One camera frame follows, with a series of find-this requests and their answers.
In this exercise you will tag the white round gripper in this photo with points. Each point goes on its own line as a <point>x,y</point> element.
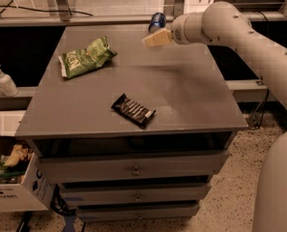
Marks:
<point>180,30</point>

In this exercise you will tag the blue pepsi can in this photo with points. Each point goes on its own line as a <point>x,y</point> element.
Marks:
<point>158,21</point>

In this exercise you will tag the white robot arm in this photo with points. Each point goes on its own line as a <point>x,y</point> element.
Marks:
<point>222,24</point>

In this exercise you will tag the black candy bar wrapper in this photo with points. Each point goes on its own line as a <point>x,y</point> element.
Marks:
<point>133,111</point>

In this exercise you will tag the green chip bag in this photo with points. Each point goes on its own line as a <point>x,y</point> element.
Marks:
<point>80,61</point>

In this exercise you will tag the grey drawer cabinet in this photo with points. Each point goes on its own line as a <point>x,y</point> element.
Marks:
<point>139,138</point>

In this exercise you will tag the white pump bottle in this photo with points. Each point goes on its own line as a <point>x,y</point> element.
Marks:
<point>7,85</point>

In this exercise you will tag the snack items in box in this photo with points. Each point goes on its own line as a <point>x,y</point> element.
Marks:
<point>14,165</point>

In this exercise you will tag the metal railing frame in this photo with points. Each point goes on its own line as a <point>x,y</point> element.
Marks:
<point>86,12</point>

